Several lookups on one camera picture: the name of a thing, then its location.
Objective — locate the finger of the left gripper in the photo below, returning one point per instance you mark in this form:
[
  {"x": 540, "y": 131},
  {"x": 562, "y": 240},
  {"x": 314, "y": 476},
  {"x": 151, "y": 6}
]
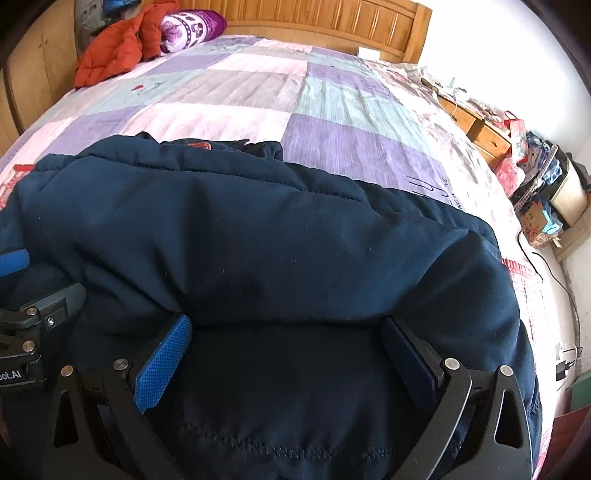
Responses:
[{"x": 13, "y": 262}]

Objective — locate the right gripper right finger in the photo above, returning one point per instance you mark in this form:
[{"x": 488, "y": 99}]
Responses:
[{"x": 478, "y": 427}]

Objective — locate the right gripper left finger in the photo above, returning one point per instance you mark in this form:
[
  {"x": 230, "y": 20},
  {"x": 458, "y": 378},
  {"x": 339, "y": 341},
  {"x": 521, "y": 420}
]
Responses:
[{"x": 96, "y": 426}]

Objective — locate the navy blue padded jacket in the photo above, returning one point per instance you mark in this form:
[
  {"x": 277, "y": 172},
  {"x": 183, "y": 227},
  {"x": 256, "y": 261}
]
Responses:
[{"x": 277, "y": 299}]

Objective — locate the pile of blue clothes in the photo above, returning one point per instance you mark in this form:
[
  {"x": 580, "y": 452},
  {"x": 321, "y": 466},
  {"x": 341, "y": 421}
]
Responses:
[{"x": 541, "y": 167}]

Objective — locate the dark red wooden door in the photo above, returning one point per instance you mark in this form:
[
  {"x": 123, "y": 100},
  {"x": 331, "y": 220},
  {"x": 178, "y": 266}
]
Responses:
[{"x": 568, "y": 456}]

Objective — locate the red white checkered blanket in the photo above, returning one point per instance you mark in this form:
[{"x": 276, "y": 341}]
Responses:
[{"x": 521, "y": 276}]

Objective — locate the wooden wardrobe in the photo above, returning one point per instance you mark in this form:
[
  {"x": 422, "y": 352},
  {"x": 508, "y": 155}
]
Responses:
[{"x": 38, "y": 61}]

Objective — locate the cardboard box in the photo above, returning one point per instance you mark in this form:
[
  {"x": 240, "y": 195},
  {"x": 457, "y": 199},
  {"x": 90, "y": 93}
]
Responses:
[{"x": 540, "y": 226}]

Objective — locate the orange red jacket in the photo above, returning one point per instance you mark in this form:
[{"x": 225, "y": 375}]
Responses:
[{"x": 122, "y": 45}]

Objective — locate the pink gift bag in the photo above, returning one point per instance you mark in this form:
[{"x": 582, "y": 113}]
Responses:
[{"x": 509, "y": 175}]

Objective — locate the wooden nightstand drawers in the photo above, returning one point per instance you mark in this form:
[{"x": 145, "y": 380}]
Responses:
[{"x": 493, "y": 144}]

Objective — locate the purple white pillow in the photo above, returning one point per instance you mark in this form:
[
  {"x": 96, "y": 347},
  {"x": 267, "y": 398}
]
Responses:
[{"x": 187, "y": 28}]

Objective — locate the pastel patchwork bed sheet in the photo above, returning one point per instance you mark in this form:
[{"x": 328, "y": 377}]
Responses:
[{"x": 330, "y": 111}]

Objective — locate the wooden headboard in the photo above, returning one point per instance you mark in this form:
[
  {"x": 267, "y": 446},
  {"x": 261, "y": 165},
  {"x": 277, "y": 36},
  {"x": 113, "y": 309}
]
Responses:
[{"x": 397, "y": 30}]

